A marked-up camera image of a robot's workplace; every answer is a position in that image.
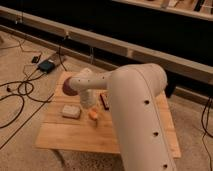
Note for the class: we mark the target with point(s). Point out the wooden table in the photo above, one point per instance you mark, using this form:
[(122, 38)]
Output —
[(57, 132)]

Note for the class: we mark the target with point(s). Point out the small black adapter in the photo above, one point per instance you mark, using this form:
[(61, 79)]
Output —
[(36, 59)]

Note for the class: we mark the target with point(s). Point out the white sponge block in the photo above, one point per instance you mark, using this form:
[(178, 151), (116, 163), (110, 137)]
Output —
[(71, 111)]

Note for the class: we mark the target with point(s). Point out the red black rectangular box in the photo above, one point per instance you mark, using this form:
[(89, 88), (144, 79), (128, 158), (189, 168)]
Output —
[(104, 100)]

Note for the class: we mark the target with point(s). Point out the dark red bowl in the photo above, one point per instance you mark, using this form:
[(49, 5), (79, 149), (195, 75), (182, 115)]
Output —
[(67, 89)]

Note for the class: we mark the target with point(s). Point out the orange pepper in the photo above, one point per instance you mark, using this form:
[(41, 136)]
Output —
[(93, 115)]

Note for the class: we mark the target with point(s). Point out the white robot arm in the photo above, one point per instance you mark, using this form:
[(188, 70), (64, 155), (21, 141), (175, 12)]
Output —
[(136, 118)]

